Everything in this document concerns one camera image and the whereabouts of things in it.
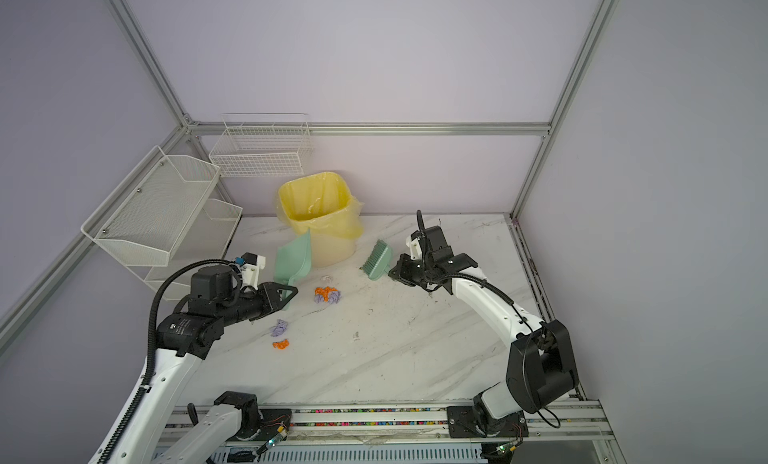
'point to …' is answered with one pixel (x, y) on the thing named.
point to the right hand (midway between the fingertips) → (387, 272)
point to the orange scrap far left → (281, 345)
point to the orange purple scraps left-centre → (326, 294)
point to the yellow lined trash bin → (321, 204)
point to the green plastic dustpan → (293, 261)
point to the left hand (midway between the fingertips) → (292, 294)
